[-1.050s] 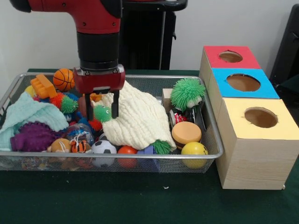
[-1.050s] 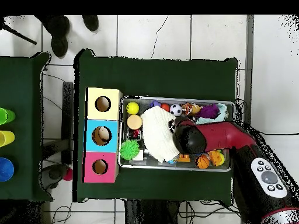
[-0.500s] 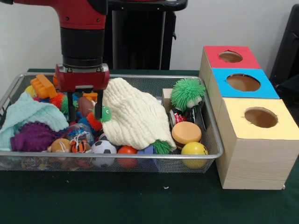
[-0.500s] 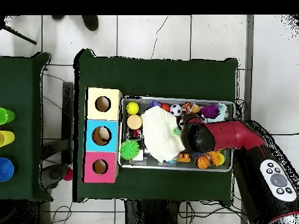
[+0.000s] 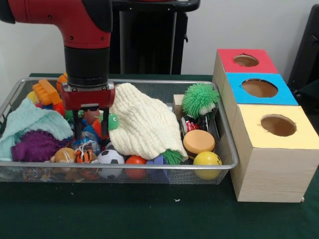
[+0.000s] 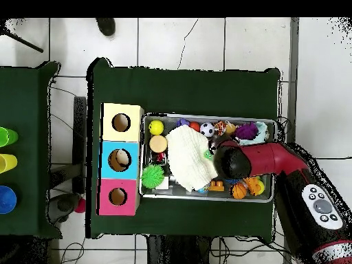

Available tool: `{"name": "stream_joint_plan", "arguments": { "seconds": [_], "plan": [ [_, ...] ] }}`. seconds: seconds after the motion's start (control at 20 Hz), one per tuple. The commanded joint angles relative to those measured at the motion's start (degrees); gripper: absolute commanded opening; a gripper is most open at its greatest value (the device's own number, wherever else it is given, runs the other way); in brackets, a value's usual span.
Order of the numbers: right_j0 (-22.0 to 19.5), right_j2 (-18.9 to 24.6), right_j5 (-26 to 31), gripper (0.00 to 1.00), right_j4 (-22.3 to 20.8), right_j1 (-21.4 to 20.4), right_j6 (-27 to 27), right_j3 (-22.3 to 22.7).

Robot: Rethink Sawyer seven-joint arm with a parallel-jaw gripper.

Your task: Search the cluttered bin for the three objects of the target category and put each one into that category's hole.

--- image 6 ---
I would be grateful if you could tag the yellow smiley ball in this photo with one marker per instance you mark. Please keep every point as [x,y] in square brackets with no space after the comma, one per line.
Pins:
[156,127]

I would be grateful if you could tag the purple bumpy soft toy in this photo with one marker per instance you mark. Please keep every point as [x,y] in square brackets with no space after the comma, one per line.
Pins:
[246,130]

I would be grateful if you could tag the cream knitted cloth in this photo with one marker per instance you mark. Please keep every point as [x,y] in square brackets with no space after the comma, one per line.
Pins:
[187,156]

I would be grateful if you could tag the toy burger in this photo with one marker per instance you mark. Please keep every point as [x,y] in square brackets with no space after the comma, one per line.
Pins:
[158,144]

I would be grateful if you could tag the red round knob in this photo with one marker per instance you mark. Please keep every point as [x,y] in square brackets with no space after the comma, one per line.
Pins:
[80,205]

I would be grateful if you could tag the black tripod leg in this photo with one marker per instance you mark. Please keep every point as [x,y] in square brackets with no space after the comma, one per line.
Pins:
[24,42]

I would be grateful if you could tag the wooden box with three holes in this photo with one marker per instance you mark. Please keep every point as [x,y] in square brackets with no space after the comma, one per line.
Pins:
[132,167]

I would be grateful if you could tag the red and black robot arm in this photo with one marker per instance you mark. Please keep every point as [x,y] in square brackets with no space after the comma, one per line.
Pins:
[269,158]

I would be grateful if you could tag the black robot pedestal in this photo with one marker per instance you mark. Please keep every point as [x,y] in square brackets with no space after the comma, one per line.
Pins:
[178,251]

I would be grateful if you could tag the black stand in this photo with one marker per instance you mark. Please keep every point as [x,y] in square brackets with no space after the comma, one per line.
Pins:
[79,137]

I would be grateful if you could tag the person's foot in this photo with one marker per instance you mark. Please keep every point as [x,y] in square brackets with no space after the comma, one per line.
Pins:
[106,26]

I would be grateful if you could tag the dark green table cloth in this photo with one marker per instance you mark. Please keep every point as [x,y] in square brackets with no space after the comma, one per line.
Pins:
[24,110]
[178,90]

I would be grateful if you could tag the large green spiky ball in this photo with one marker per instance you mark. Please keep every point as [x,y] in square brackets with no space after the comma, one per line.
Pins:
[152,176]

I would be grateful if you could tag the plain orange ball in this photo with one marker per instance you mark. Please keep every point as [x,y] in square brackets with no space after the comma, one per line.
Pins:
[195,126]

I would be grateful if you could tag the orange toy basketball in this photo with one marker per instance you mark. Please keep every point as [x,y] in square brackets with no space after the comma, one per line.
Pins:
[238,191]

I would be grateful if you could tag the silver mesh bin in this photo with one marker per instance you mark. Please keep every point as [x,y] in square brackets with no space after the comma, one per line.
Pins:
[180,194]

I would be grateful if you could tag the large orange toy brick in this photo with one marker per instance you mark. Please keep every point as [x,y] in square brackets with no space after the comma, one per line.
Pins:
[253,185]

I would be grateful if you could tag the blue plastic cup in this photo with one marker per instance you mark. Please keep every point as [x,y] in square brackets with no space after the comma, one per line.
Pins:
[7,200]

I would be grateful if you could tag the yellow plastic cup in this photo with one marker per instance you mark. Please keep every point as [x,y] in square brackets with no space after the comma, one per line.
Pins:
[8,162]

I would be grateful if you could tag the mint knitted cloth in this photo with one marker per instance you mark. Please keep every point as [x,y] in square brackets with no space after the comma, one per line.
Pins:
[262,132]

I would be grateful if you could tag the toy soccer ball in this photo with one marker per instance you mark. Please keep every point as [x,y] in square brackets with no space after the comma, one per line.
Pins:
[207,129]

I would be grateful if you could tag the green plastic cup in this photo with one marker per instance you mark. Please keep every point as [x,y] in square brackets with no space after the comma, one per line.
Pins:
[8,136]

